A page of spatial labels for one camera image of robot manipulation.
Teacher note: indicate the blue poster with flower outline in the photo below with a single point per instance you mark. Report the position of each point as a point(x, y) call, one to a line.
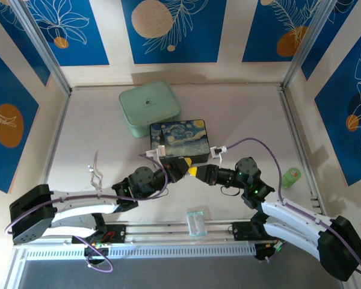
point(69, 33)

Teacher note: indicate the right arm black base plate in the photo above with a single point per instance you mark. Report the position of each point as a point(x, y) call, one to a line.
point(242, 230)

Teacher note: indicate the clear plastic packet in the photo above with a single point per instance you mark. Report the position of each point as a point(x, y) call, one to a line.
point(197, 221)

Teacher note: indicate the aluminium table edge profile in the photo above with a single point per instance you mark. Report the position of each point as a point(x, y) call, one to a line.
point(301, 150)
point(55, 141)

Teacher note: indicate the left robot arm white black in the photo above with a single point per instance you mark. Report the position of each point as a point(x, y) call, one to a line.
point(78, 207)

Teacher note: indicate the aluminium mounting rail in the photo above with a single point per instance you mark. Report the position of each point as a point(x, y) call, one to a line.
point(168, 230)

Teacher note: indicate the blue poster with beige circle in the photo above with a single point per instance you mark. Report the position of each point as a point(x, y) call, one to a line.
point(174, 30)

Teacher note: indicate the blue poster with orange circle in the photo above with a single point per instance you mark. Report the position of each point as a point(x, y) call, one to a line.
point(273, 30)

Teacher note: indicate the blue poster with orange oval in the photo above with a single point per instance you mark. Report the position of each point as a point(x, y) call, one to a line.
point(9, 120)

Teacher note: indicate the starry night painted box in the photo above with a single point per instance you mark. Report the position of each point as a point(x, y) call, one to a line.
point(180, 135)

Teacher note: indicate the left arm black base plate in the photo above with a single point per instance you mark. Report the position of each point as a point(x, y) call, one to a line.
point(114, 233)

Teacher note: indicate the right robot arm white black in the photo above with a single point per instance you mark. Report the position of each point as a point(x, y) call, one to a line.
point(288, 216)

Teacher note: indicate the mint green zip case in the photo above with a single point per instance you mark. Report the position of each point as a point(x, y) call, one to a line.
point(149, 105)

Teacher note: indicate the green plastic bottle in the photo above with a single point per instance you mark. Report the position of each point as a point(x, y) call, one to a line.
point(291, 177)

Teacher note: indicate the aluminium frame post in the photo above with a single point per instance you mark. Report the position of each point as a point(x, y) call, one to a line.
point(45, 51)
point(304, 45)

